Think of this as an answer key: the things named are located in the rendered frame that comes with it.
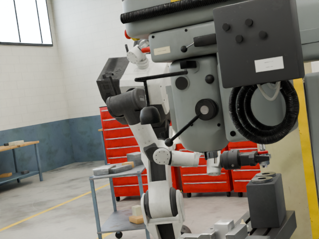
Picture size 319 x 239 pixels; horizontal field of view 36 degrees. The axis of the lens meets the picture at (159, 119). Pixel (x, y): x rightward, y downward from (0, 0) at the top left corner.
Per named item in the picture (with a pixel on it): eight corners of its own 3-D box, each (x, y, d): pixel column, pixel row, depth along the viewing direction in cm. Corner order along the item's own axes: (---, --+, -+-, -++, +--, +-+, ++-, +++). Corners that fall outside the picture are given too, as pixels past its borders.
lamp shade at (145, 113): (142, 124, 176) (140, 106, 176) (162, 121, 175) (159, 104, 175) (139, 125, 169) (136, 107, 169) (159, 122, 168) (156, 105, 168)
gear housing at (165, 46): (149, 63, 162) (145, 33, 162) (179, 63, 184) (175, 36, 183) (246, 46, 147) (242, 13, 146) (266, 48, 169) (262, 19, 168)
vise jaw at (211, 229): (197, 244, 173) (195, 234, 173) (211, 233, 184) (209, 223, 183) (212, 245, 170) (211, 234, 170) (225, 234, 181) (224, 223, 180)
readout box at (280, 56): (220, 89, 125) (209, 7, 124) (231, 87, 133) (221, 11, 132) (299, 78, 116) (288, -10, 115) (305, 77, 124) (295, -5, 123)
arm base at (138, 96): (112, 124, 212) (102, 101, 209) (122, 115, 223) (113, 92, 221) (143, 115, 206) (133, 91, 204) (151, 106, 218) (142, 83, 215)
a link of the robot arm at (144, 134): (149, 170, 217) (128, 129, 209) (147, 158, 229) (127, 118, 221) (173, 160, 216) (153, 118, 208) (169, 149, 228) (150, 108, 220)
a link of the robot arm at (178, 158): (192, 171, 221) (151, 168, 218) (189, 161, 231) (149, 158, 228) (196, 150, 218) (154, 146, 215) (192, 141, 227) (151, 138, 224)
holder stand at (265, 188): (251, 228, 206) (245, 182, 205) (259, 214, 227) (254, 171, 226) (279, 227, 202) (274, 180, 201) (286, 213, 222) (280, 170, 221)
